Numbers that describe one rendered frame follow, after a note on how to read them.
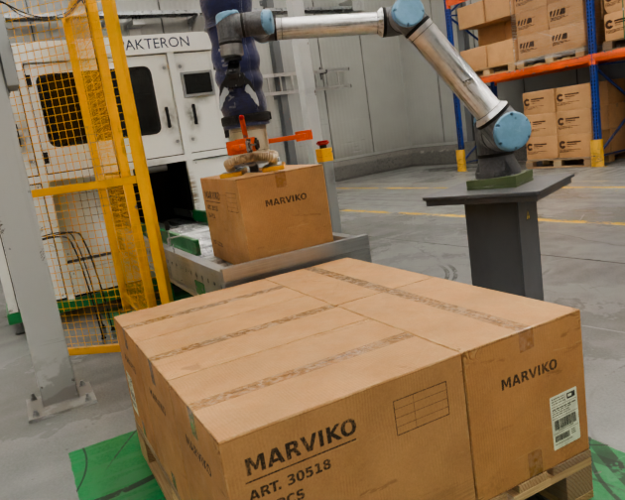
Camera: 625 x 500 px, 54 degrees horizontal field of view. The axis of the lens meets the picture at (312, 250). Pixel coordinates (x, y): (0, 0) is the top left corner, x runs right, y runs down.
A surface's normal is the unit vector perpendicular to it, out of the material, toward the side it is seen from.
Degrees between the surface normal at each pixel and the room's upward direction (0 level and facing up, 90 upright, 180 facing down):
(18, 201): 90
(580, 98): 90
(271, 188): 90
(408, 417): 90
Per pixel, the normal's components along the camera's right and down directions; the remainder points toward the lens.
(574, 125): -0.84, 0.24
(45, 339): 0.45, 0.11
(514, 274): -0.60, 0.24
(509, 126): 0.07, 0.22
